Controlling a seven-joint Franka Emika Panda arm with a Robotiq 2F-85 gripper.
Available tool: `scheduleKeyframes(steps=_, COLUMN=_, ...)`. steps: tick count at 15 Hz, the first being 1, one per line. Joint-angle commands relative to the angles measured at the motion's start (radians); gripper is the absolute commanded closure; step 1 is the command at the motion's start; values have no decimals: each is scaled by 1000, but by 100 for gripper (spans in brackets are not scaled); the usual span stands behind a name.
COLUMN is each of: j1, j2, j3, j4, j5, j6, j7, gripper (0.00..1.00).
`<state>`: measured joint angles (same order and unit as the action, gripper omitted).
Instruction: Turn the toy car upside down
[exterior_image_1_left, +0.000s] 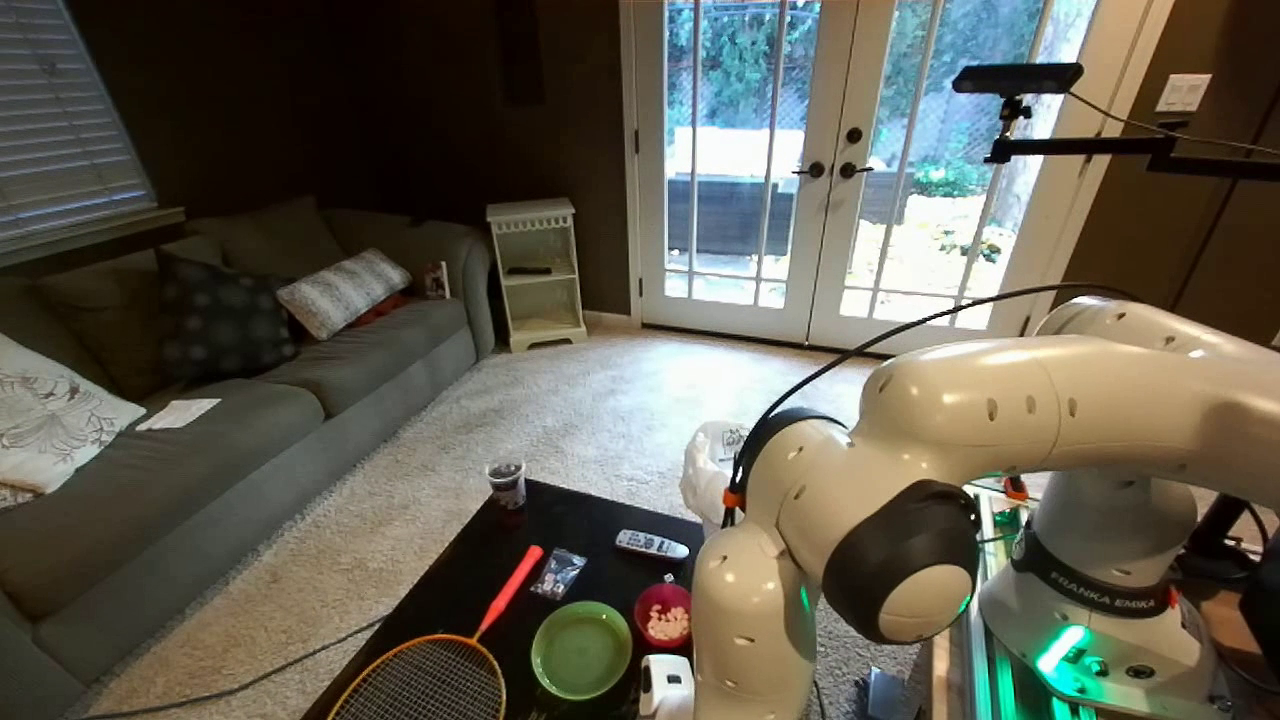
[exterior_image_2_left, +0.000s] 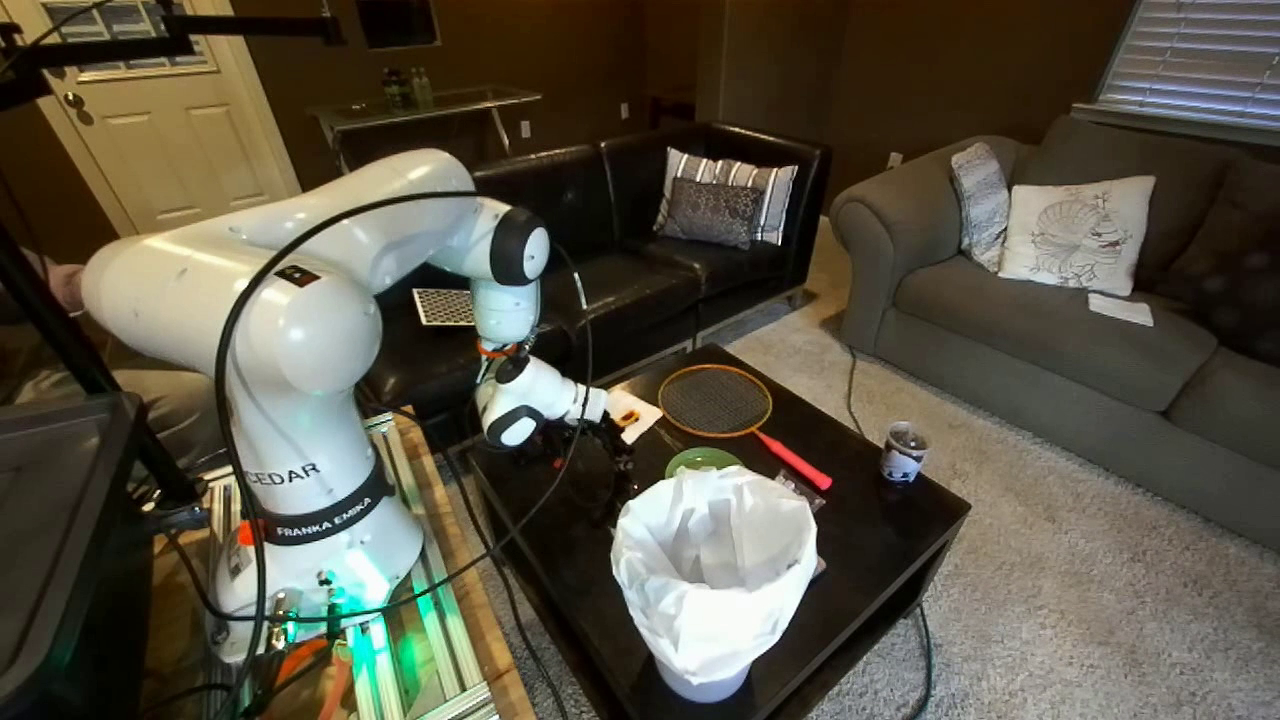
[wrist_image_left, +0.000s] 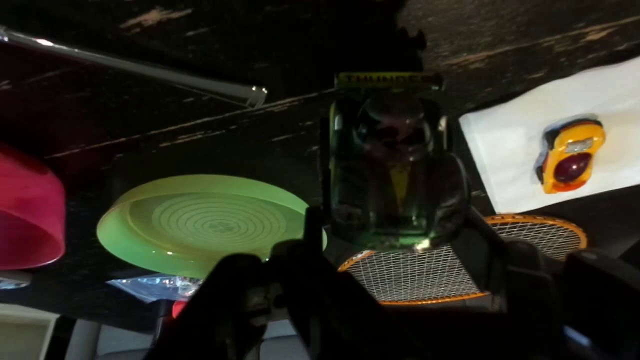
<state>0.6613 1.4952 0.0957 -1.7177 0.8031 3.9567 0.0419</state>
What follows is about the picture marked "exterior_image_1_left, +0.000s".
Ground black stereo camera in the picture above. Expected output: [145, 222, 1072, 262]
[947, 62, 1090, 95]

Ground white striped pillow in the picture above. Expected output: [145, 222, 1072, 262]
[272, 245, 415, 343]

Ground black floor cable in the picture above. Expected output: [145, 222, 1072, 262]
[84, 617, 393, 720]

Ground green plastic plate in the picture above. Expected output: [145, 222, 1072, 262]
[527, 595, 637, 705]

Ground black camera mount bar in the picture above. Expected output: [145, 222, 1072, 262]
[980, 94, 1280, 185]

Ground clear plastic bag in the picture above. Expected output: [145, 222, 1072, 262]
[527, 543, 594, 606]

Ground orange badminton racket red handle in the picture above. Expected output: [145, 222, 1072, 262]
[326, 540, 554, 720]

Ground white glass french door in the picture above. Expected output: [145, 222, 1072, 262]
[637, 0, 848, 343]
[811, 0, 1072, 353]

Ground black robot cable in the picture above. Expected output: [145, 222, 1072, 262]
[721, 276, 1113, 524]

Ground small dark drink cup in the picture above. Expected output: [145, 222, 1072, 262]
[483, 455, 532, 514]

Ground white small shelf unit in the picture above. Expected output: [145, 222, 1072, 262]
[483, 196, 594, 358]

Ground white printed pillow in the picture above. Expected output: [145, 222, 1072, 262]
[0, 331, 154, 514]

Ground grey fabric sofa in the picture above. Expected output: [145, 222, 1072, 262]
[0, 196, 502, 720]

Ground dark dotted pillow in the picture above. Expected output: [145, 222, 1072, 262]
[157, 248, 301, 391]

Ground white paper sheet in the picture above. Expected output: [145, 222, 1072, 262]
[132, 396, 224, 435]

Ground window blinds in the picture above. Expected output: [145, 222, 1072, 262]
[0, 0, 161, 258]

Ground red bowl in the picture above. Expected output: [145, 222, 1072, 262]
[627, 576, 696, 655]

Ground robot mounting stand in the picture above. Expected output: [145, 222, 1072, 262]
[916, 584, 1280, 720]

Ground silver remote control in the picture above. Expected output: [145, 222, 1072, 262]
[614, 524, 696, 566]

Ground white light switch plate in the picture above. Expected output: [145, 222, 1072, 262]
[1151, 67, 1215, 116]

